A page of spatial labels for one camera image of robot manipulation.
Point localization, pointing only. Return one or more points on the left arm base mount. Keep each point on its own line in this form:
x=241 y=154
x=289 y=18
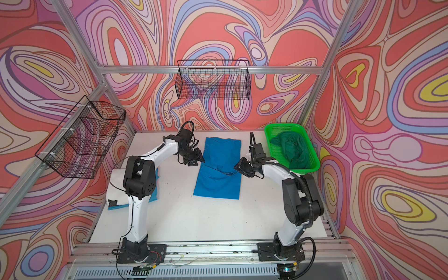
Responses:
x=142 y=254

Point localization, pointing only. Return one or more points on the blue t-shirt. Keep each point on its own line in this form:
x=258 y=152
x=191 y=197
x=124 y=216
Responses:
x=217 y=177

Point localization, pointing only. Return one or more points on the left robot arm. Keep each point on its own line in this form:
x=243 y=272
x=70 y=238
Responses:
x=140 y=183

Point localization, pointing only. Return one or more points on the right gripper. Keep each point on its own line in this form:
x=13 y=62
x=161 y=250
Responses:
x=242 y=166

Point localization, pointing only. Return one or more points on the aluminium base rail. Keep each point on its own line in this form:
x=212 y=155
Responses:
x=249 y=259

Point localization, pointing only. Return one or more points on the aluminium frame post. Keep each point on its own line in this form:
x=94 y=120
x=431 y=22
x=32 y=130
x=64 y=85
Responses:
x=51 y=56
x=348 y=17

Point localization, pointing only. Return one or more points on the aluminium frame left post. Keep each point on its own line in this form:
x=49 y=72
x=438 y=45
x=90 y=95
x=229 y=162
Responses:
x=51 y=56

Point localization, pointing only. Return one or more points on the dark green t-shirt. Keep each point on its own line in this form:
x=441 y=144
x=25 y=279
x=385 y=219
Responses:
x=293 y=148

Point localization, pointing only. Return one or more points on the black wire basket back wall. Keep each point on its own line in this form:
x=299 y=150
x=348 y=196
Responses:
x=213 y=79

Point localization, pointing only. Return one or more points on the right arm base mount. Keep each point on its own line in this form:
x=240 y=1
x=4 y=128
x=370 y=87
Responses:
x=274 y=251

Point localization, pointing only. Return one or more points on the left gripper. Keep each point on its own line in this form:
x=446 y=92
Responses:
x=199 y=157

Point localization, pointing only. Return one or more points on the black wire basket left wall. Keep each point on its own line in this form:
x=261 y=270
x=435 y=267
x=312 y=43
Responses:
x=81 y=148

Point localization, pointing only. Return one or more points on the green plastic basket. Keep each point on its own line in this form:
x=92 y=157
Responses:
x=273 y=130

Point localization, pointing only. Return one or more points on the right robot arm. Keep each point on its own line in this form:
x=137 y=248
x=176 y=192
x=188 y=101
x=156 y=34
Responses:
x=301 y=200

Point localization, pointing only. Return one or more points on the aluminium frame right post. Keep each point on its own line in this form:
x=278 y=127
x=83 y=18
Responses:
x=348 y=17

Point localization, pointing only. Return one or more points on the black wire basket wall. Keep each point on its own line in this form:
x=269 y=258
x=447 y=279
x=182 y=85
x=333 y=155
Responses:
x=81 y=148
x=213 y=79

